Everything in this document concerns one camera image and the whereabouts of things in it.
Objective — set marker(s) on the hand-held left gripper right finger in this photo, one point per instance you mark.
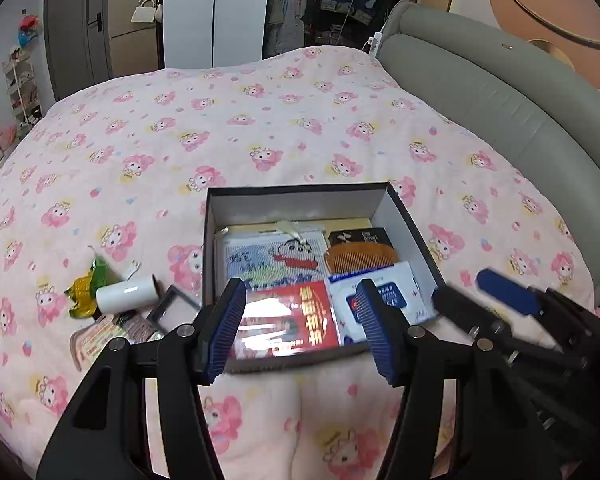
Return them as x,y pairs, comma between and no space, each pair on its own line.
380,335

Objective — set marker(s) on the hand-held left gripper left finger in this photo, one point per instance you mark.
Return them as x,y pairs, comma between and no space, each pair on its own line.
227,327

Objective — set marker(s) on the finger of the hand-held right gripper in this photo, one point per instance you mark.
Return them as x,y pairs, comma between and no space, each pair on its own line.
460,310
505,287

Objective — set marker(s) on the white blue wet wipes pack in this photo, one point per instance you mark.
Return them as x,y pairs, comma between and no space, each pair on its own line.
410,290

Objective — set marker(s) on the cartoon diamond art packet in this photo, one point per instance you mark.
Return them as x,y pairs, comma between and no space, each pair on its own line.
260,260

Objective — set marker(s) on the wooden comb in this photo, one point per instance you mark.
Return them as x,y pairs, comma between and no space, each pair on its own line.
360,260

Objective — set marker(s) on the red envelope packet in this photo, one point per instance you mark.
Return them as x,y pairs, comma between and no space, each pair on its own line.
305,315

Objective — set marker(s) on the black rainbow print box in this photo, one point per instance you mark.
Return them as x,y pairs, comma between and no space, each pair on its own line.
360,237

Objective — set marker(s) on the dark grey shoebox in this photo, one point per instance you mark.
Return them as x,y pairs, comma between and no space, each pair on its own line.
300,200

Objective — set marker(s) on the brown hand cream tube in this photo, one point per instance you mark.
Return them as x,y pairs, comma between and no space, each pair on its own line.
140,327

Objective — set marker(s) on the white paper roll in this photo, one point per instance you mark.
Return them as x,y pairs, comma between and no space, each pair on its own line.
125,295

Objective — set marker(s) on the small white tag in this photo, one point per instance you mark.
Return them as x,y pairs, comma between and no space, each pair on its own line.
132,270

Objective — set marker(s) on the yellow screen protector packet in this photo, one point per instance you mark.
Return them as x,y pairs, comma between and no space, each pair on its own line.
350,224

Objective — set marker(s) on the pink card packet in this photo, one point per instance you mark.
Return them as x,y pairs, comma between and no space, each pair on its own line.
97,340

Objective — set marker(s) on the green yellow corn snack packet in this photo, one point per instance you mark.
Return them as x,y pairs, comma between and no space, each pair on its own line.
85,290

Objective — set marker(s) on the grey green bed headboard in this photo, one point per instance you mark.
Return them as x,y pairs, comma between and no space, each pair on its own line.
480,75

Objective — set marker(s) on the white charger plug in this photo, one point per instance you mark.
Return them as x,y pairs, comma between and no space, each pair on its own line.
373,44

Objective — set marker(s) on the beige cabinet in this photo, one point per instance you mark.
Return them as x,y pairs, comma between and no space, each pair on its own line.
130,50

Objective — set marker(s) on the pink fluffy basket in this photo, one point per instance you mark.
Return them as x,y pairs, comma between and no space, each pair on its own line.
4,136

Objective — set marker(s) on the white shelf rack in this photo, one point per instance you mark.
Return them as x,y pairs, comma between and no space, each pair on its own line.
20,90

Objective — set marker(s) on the white wardrobe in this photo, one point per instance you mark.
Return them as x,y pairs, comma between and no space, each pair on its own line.
190,10

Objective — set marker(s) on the glass display cabinet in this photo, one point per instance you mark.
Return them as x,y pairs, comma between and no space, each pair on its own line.
290,10

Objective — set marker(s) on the white handbag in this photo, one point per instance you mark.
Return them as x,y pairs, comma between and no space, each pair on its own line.
142,12

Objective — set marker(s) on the grey door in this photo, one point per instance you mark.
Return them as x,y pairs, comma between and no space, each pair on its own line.
70,35

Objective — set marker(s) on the small black frame box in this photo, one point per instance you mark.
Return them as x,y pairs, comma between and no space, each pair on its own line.
172,310

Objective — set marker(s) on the round orange wall decoration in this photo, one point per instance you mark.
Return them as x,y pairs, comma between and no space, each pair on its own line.
530,0

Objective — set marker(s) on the pink and blue wall plush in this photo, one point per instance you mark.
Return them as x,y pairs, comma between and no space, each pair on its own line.
28,32

